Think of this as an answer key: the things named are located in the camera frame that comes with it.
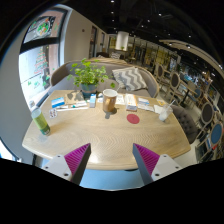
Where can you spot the white round column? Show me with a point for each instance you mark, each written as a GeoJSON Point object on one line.
{"type": "Point", "coordinates": [122, 40]}

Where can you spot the white box with orange mark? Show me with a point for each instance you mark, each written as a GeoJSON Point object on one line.
{"type": "Point", "coordinates": [131, 101]}

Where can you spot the small blue box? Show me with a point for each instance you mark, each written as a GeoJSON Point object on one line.
{"type": "Point", "coordinates": [92, 100]}

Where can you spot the blue white card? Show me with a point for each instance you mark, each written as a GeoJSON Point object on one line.
{"type": "Point", "coordinates": [57, 102]}

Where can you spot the blister pack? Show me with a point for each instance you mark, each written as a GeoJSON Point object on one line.
{"type": "Point", "coordinates": [53, 113]}

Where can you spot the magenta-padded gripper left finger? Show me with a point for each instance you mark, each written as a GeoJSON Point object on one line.
{"type": "Point", "coordinates": [68, 163]}

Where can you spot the brown card with dark shapes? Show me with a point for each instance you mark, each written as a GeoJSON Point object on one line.
{"type": "Point", "coordinates": [74, 97]}

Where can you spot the tan mug white inside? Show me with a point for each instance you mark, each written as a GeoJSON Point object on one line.
{"type": "Point", "coordinates": [109, 101]}

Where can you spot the green potted plant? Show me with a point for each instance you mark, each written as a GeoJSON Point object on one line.
{"type": "Point", "coordinates": [88, 75]}

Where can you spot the grey curved sofa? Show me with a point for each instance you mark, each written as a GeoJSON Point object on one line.
{"type": "Point", "coordinates": [65, 71]}

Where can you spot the grey tufted armchair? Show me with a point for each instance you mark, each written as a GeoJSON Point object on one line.
{"type": "Point", "coordinates": [186, 123]}

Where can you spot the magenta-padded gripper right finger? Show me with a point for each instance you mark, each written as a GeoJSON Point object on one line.
{"type": "Point", "coordinates": [155, 163]}

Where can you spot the picture-printed white sheet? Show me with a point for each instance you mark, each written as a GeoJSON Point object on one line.
{"type": "Point", "coordinates": [120, 99]}

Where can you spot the yellow code card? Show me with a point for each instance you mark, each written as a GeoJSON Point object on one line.
{"type": "Point", "coordinates": [161, 102]}

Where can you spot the flat round red coaster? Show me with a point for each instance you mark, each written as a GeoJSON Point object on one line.
{"type": "Point", "coordinates": [133, 119]}

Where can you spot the blue-topped white leaflet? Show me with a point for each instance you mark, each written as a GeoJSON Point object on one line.
{"type": "Point", "coordinates": [144, 103]}

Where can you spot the group of round-backed chairs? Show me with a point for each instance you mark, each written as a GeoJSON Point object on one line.
{"type": "Point", "coordinates": [206, 113]}

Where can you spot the clear green-labelled water bottle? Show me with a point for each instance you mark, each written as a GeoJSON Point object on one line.
{"type": "Point", "coordinates": [41, 123]}

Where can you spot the grey white chevron cushion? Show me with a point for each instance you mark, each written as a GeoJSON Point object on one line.
{"type": "Point", "coordinates": [130, 79]}

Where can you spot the window with festive decals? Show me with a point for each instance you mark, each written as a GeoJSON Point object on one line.
{"type": "Point", "coordinates": [40, 66]}

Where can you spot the ceiling spot lights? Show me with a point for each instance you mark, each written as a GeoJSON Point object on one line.
{"type": "Point", "coordinates": [158, 14]}

